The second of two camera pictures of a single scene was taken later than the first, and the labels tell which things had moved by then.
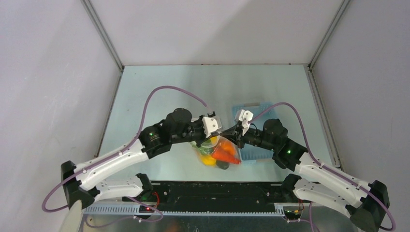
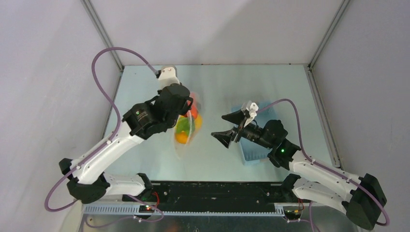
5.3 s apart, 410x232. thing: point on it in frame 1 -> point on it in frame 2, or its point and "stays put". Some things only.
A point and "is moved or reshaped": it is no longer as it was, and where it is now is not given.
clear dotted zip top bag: x=223 y=149 -> x=188 y=126
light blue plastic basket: x=257 y=153 stays put
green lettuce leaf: x=206 y=151 is moved or reshaped
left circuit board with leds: x=144 y=209 stays put
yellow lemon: x=208 y=160 is moved or reshaped
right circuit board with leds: x=292 y=214 stays put
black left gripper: x=203 y=137 -> x=186 y=107
